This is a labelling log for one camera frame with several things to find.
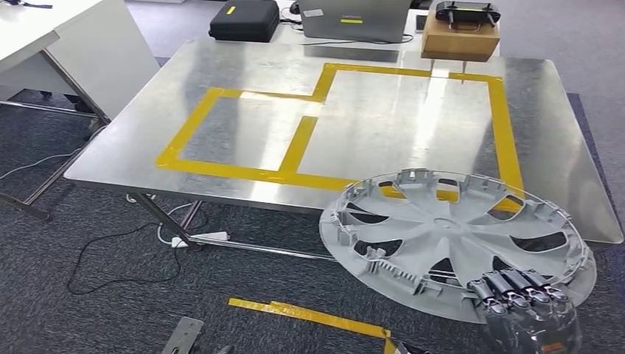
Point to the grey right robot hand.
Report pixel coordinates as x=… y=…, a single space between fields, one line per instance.
x=532 y=322

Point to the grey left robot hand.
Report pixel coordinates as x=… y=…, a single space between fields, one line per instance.
x=222 y=350

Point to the grey plastic hubcap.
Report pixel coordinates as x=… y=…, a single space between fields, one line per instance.
x=449 y=234

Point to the steel workbench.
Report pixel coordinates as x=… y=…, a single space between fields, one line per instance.
x=244 y=73

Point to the yellow floor tape strip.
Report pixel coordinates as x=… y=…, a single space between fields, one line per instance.
x=317 y=317

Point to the white power strip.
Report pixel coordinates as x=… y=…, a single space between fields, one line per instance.
x=207 y=237

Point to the brown cardboard box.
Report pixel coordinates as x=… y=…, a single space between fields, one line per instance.
x=459 y=44

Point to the white table steel legs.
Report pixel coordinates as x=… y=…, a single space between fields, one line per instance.
x=97 y=58

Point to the black remote controller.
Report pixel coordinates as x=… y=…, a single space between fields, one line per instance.
x=466 y=10

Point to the small white table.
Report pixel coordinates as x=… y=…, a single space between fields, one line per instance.
x=288 y=32

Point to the black hard case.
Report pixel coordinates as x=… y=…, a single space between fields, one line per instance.
x=244 y=22

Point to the black computer mouse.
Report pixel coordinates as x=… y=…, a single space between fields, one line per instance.
x=294 y=7

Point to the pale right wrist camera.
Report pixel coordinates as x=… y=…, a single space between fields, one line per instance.
x=410 y=349

